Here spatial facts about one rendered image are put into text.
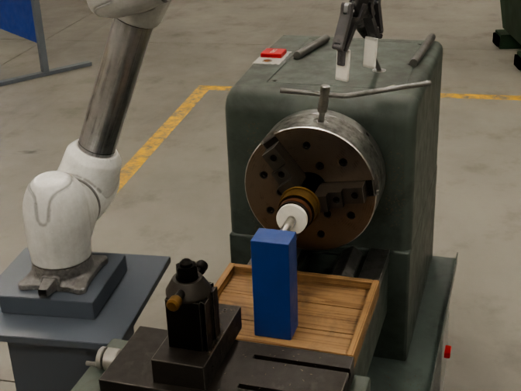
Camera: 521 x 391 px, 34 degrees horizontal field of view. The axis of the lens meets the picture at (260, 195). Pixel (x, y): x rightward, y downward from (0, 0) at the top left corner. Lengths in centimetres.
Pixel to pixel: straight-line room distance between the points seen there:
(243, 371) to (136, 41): 93
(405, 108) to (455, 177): 278
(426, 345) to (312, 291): 54
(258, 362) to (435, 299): 112
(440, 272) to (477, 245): 136
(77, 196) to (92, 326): 32
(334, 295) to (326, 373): 41
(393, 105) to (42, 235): 91
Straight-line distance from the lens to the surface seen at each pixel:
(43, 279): 222
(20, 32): 731
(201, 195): 461
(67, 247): 218
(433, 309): 257
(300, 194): 187
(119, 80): 219
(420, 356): 237
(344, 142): 192
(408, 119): 205
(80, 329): 216
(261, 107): 212
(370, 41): 198
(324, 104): 194
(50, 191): 215
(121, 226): 434
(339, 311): 190
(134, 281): 233
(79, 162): 229
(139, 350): 166
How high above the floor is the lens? 190
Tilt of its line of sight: 25 degrees down
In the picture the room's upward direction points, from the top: 2 degrees counter-clockwise
